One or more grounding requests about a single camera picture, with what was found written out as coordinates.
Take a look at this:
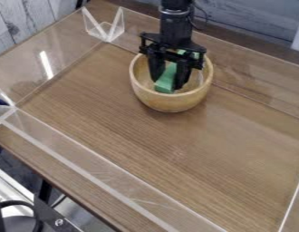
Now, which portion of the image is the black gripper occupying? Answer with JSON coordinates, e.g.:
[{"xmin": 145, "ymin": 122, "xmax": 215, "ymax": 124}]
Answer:
[{"xmin": 139, "ymin": 32, "xmax": 207, "ymax": 90}]

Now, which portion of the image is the green rectangular block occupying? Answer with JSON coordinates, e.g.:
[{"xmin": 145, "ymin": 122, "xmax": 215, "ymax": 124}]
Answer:
[{"xmin": 153, "ymin": 49, "xmax": 201, "ymax": 94}]

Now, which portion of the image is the brown wooden bowl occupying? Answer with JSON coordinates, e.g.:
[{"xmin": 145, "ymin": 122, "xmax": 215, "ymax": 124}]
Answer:
[{"xmin": 129, "ymin": 53, "xmax": 215, "ymax": 112}]

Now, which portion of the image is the black table leg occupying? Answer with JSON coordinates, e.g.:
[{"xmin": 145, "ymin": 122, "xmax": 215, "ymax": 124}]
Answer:
[{"xmin": 39, "ymin": 180, "xmax": 53, "ymax": 204}]

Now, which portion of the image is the clear acrylic tray wall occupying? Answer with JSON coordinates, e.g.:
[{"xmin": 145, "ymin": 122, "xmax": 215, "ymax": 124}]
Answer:
[{"xmin": 0, "ymin": 0, "xmax": 299, "ymax": 232}]

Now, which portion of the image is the grey metal bracket with screw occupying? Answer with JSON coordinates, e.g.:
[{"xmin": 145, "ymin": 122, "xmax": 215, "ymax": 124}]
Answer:
[{"xmin": 33, "ymin": 197, "xmax": 84, "ymax": 232}]

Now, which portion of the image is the black cable lower left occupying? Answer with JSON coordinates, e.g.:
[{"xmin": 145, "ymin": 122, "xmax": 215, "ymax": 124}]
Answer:
[{"xmin": 0, "ymin": 198, "xmax": 45, "ymax": 232}]

